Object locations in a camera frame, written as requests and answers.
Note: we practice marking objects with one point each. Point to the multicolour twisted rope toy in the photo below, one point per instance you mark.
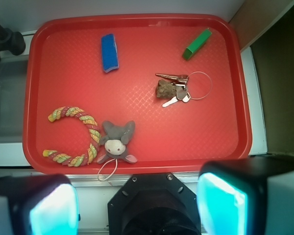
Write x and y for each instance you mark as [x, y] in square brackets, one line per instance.
[79, 136]

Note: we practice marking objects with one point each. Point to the bunch of silver keys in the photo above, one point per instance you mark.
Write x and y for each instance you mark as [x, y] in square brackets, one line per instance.
[181, 82]

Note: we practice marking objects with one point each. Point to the grey plush mouse toy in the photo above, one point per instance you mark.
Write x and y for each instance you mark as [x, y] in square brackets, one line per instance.
[115, 144]

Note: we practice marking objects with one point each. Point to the brown rock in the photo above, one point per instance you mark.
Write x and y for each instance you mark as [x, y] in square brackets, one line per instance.
[165, 89]

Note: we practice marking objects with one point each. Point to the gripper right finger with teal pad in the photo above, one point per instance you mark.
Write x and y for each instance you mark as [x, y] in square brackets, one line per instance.
[252, 196]

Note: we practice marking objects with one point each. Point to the grey sink basin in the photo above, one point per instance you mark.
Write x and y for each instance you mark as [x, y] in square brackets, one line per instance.
[13, 74]

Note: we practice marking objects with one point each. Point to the blue sponge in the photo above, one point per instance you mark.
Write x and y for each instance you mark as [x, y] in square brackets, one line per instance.
[109, 53]

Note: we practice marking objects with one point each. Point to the green block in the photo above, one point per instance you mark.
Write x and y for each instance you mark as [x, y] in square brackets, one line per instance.
[196, 44]

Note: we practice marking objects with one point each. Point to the brown cardboard panel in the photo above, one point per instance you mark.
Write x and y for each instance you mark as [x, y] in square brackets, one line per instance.
[256, 17]

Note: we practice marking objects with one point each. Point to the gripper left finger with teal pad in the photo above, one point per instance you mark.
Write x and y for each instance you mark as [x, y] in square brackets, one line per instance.
[38, 205]

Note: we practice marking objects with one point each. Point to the dark grey faucet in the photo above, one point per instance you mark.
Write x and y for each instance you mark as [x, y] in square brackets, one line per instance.
[12, 41]

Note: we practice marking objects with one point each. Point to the red plastic tray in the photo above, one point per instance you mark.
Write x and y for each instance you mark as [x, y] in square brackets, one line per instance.
[65, 69]

